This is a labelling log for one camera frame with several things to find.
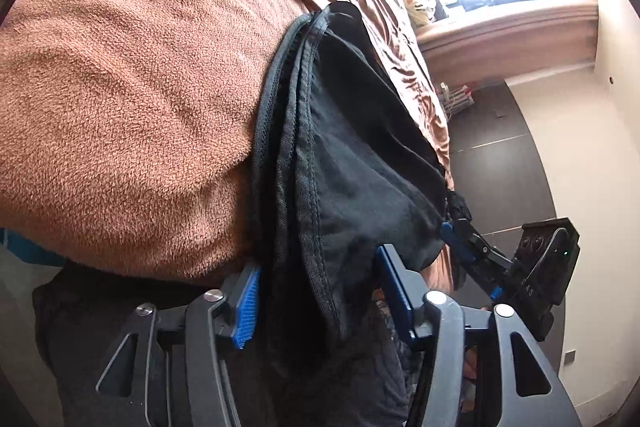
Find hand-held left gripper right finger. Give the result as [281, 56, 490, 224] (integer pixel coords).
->
[375, 244, 583, 427]

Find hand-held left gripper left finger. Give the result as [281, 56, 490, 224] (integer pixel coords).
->
[95, 264, 263, 427]

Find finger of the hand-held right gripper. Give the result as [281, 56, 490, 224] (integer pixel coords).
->
[452, 257, 506, 303]
[440, 217, 513, 270]

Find black pants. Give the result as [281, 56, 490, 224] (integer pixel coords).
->
[250, 2, 453, 358]

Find red and white boxes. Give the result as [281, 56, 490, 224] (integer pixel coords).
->
[440, 82, 476, 112]

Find pink curtain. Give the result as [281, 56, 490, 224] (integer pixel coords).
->
[415, 0, 601, 82]

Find brown blanket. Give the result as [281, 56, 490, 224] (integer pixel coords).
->
[0, 0, 456, 288]

